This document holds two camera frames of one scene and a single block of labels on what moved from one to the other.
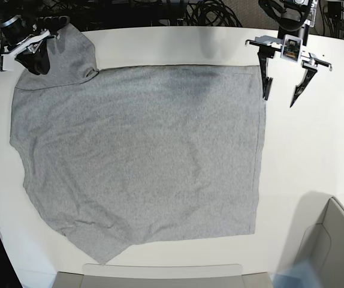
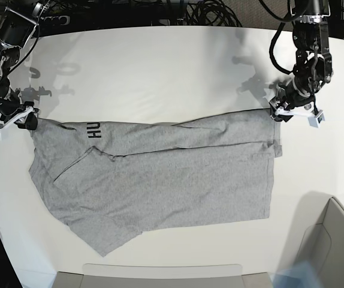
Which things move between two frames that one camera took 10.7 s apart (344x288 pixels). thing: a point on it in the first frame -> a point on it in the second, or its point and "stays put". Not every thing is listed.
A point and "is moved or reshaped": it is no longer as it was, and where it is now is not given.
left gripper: x=18 y=36 -> x=11 y=107
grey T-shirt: x=117 y=156 is moved or reshaped
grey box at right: x=323 y=234 stays put
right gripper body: x=308 y=60 -> x=292 y=99
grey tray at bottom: x=160 y=275 stays put
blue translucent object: x=300 y=274 stays put
